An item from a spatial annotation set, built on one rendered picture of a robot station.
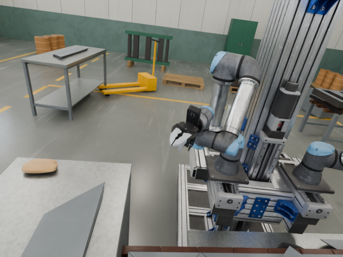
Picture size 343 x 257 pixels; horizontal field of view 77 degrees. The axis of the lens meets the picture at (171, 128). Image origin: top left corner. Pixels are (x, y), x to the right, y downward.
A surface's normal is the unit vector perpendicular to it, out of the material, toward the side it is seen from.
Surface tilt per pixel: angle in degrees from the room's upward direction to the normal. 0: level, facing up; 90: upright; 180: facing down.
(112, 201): 0
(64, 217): 0
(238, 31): 90
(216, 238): 0
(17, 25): 90
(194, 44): 90
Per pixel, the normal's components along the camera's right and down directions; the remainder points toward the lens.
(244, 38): -0.03, 0.47
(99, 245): 0.11, -0.88
